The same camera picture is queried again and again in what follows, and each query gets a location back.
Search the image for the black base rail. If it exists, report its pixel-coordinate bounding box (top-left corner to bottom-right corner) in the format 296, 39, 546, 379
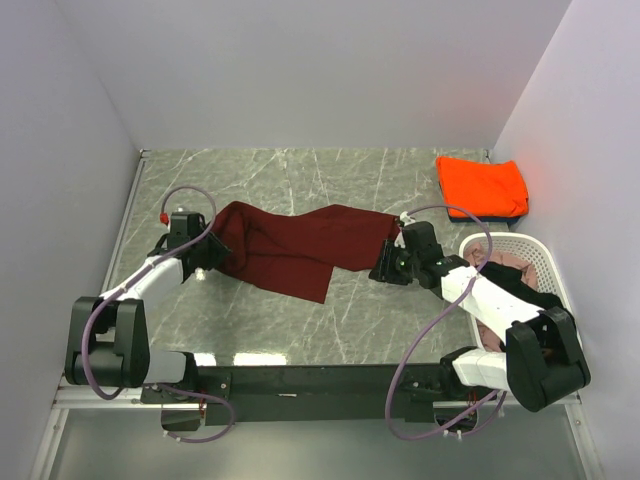
141, 363, 491, 426

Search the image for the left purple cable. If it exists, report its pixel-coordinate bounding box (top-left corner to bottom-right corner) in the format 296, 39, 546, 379
79, 185, 236, 443

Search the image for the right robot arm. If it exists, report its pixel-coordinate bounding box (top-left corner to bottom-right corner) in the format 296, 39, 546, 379
369, 240, 591, 412

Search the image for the white plastic laundry basket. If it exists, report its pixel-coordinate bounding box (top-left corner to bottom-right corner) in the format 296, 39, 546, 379
458, 232, 573, 363

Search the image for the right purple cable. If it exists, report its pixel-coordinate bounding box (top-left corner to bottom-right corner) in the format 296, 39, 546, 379
385, 203, 507, 442

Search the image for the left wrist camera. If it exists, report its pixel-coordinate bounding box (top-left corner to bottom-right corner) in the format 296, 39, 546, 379
167, 211, 206, 250

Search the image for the purple cable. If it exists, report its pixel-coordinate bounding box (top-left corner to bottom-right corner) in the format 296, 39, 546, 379
385, 203, 507, 442
79, 185, 236, 443

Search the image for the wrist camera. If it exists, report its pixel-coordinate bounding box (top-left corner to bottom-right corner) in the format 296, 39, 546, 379
167, 211, 206, 250
401, 221, 444, 263

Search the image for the black garment in basket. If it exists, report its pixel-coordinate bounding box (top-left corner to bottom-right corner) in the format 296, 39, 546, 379
481, 262, 564, 310

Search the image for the pink garment in basket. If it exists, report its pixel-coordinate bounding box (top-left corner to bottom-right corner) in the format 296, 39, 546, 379
463, 241, 538, 352

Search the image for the dark red t-shirt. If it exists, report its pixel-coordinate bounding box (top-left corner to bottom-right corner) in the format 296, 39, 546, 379
213, 201, 399, 304

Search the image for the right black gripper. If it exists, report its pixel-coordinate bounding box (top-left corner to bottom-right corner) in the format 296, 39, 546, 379
368, 239, 421, 286

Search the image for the folded orange t-shirt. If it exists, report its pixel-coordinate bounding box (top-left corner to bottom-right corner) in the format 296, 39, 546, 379
436, 156, 529, 221

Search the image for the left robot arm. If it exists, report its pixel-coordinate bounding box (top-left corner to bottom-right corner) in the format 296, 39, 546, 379
64, 233, 232, 402

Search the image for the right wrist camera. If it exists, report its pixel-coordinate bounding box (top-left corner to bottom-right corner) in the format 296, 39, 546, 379
401, 221, 444, 263

